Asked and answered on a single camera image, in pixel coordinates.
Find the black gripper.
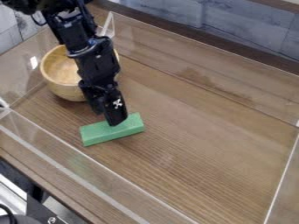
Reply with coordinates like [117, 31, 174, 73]
[66, 37, 126, 126]

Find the green rectangular block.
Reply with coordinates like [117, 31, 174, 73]
[78, 113, 145, 146]

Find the wooden bowl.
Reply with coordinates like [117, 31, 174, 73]
[38, 44, 121, 102]

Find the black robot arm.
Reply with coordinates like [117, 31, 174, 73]
[0, 0, 128, 126]

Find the clear acrylic corner bracket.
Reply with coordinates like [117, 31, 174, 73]
[97, 12, 116, 39]

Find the clear acrylic tray wall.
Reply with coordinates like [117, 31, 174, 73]
[0, 104, 198, 224]

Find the black table frame bracket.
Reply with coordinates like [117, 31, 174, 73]
[25, 193, 76, 224]

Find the black cable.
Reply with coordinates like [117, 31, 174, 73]
[0, 203, 18, 224]

